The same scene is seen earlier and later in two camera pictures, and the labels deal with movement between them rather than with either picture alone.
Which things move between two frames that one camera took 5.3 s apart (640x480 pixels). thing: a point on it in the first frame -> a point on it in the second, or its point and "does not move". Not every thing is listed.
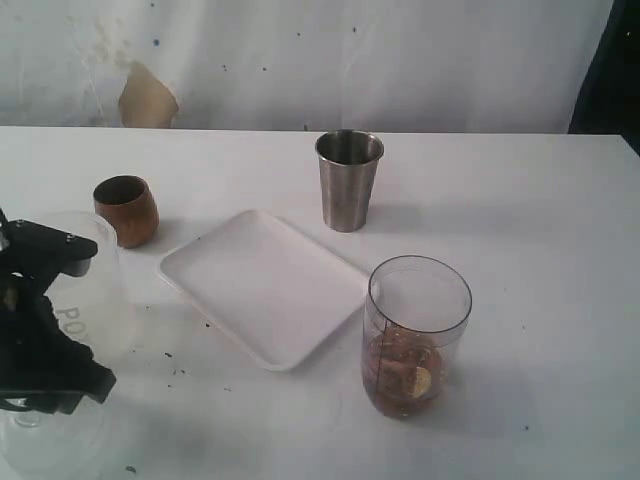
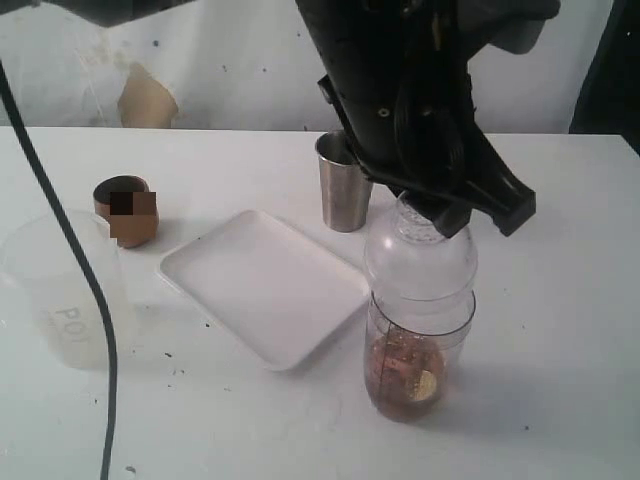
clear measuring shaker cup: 417,309 does not move
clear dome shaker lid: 53,445 -> 412,259
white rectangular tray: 268,288 does not move
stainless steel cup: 348,164 does not move
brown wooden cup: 129,204 does not move
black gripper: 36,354 -> 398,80
